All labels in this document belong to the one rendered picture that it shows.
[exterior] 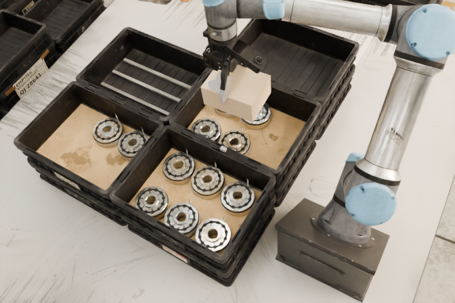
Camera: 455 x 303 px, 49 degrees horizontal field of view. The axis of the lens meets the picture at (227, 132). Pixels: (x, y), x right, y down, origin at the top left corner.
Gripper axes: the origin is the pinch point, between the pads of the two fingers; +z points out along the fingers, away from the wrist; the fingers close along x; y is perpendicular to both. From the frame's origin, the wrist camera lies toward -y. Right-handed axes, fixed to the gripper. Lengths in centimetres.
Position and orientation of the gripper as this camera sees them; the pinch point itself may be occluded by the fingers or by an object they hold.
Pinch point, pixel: (236, 86)
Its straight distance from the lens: 144.7
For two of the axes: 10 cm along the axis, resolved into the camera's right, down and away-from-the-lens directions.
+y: -8.8, -3.4, 3.4
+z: 0.9, 5.8, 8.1
